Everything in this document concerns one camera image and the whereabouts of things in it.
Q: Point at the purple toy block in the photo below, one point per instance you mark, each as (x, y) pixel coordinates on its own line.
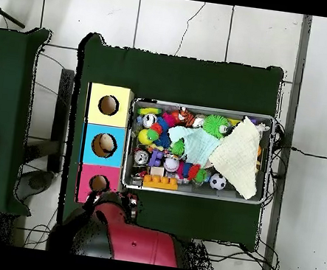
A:
(156, 157)

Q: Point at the orange building block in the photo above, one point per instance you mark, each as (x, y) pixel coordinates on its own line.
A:
(160, 182)

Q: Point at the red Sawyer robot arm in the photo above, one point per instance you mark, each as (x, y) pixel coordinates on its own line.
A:
(137, 241)

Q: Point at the wooden box with three holes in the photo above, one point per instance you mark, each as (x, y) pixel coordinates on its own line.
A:
(118, 114)

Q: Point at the clear mesh bin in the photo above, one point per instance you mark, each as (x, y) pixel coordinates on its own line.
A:
(221, 193)

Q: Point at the large multicolour spiky caterpillar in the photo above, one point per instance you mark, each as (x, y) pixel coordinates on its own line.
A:
(162, 140)

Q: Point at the tiger plush toy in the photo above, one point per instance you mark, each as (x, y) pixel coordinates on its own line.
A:
(187, 118)

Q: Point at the small baseball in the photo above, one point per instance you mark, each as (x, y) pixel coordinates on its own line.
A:
(171, 165)

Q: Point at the mint knitted cloth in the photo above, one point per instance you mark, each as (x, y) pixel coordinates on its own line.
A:
(200, 147)

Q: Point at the green spiky ball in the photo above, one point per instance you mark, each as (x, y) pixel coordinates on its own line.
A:
(214, 125)

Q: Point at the small soccer ball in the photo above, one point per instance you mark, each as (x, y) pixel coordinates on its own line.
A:
(217, 181)

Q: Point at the cream knitted cloth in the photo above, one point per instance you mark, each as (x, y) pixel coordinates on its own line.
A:
(238, 156)

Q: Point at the black stand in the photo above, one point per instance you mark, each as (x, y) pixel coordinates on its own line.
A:
(62, 112)

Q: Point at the grey plastic base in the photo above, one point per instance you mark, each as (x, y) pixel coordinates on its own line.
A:
(36, 182)

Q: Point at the dark green side tablecloth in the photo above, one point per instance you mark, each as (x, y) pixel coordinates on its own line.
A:
(2, 90)

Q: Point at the black rod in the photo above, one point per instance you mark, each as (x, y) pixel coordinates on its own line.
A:
(9, 17)

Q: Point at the grey metal rail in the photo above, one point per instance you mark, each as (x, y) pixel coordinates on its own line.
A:
(297, 84)

